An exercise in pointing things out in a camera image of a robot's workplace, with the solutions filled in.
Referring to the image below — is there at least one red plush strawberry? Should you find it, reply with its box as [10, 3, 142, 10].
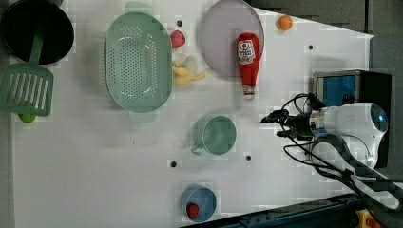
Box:
[170, 30, 186, 48]

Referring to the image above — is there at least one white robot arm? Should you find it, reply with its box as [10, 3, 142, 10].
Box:
[261, 103, 402, 213]

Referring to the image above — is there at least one green perforated colander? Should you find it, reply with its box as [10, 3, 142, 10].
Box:
[104, 1, 173, 123]

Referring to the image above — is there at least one black pot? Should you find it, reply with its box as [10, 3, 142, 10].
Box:
[1, 0, 74, 65]

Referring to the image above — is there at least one blue bowl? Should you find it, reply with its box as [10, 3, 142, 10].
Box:
[181, 183, 217, 222]

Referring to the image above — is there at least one small red fruit in bowl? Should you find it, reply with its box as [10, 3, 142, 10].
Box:
[186, 202, 200, 220]

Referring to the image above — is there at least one yellow plush peeled banana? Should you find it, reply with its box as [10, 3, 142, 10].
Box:
[173, 56, 210, 86]

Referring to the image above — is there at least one green mug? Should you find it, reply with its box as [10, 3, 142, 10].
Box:
[191, 116, 237, 156]

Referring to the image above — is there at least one round grey plate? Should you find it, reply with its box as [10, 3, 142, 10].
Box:
[198, 0, 265, 77]

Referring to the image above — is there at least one green slotted spatula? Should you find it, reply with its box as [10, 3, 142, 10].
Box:
[0, 32, 54, 116]

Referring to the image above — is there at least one orange plush fruit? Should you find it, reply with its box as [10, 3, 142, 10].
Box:
[277, 15, 294, 31]

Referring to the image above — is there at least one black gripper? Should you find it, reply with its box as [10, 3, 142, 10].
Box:
[260, 109, 314, 141]

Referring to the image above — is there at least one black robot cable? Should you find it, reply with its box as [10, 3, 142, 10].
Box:
[278, 92, 381, 198]

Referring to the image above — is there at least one red plush ketchup bottle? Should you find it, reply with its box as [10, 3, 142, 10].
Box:
[237, 32, 260, 101]

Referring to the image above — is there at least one silver black toaster oven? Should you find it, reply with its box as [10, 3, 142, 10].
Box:
[311, 69, 392, 168]

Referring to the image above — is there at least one small green lime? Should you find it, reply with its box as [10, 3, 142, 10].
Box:
[18, 114, 36, 124]

